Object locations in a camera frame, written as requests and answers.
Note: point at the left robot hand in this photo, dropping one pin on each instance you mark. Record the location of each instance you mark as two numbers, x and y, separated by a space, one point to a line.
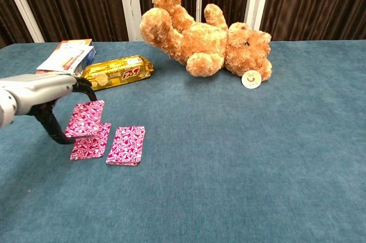
37 91

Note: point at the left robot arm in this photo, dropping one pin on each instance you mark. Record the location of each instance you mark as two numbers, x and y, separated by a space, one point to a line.
5 113

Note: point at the white blue orange box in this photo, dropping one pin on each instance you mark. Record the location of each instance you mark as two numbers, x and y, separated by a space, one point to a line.
68 55

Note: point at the gold biscuit pack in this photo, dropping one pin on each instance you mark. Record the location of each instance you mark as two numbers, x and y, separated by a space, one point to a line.
120 73

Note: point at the brown teddy bear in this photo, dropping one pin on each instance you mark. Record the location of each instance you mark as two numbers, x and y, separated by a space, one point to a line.
200 43

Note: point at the round white teddy tag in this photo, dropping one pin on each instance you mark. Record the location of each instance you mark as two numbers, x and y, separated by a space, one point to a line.
251 79

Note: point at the dark brown curtain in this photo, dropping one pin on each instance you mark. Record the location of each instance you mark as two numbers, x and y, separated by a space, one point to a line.
314 0

